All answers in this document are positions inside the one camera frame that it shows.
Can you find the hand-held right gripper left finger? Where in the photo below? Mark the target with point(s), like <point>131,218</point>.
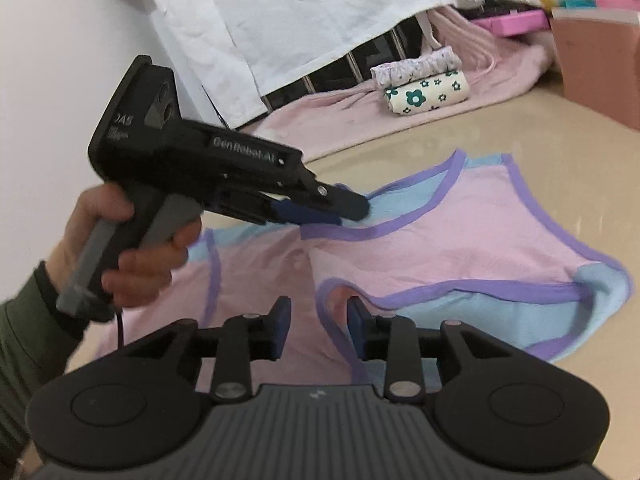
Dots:
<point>281,330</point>

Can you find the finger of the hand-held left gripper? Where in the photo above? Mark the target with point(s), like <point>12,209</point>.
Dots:
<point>345,202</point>
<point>305,216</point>

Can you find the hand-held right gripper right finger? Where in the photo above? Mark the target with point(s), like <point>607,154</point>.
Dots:
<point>356,327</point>

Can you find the pink blue purple-trimmed garment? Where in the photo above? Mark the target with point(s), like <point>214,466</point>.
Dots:
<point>425,240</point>

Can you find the person's left forearm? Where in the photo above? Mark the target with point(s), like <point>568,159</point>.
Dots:
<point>30,360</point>

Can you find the person's left hand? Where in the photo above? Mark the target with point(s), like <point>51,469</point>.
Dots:
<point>145,270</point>

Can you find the pink fuzzy blanket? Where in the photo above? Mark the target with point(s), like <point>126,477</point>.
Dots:
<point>325,120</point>

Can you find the folded cream green-flower garment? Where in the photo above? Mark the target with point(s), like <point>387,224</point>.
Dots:
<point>425,95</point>

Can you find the metal railing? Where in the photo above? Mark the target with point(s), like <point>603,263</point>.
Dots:
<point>356,67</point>

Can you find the folded floral ruffled garment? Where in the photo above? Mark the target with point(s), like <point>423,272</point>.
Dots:
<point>415,67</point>

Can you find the white hanging cloth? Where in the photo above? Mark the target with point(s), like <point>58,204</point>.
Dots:
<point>300,20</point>

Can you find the black wristband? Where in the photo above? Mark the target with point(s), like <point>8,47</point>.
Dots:
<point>47,282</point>

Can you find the dark flat box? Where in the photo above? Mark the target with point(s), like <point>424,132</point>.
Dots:
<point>495,10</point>

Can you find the pink flat box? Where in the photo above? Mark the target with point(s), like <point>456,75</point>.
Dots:
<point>515,22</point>

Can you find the pink-brown drawer box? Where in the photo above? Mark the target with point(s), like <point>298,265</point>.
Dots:
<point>595,55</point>

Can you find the teal small item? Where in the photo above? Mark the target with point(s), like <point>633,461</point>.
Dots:
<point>580,3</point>

